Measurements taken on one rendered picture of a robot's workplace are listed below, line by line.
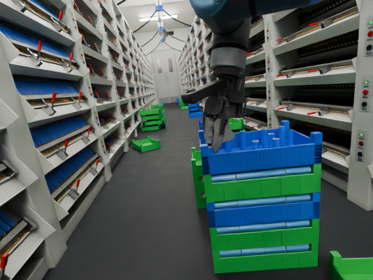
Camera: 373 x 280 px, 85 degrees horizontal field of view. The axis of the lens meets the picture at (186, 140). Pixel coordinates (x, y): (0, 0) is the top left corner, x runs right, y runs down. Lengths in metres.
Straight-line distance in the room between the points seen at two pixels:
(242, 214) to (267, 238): 0.10
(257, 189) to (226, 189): 0.08
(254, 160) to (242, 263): 0.32
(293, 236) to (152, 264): 0.45
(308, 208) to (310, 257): 0.16
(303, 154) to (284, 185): 0.09
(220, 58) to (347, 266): 0.64
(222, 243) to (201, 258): 0.14
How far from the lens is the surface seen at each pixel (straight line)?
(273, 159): 0.57
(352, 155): 1.06
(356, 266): 0.79
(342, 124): 1.08
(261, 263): 0.73
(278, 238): 0.69
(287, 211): 0.65
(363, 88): 0.99
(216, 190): 0.57
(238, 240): 0.67
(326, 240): 0.89
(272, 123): 1.55
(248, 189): 0.58
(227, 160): 0.54
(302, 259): 0.76
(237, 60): 0.54
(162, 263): 0.79
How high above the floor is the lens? 0.55
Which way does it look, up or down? 14 degrees down
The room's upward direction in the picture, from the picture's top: 7 degrees counter-clockwise
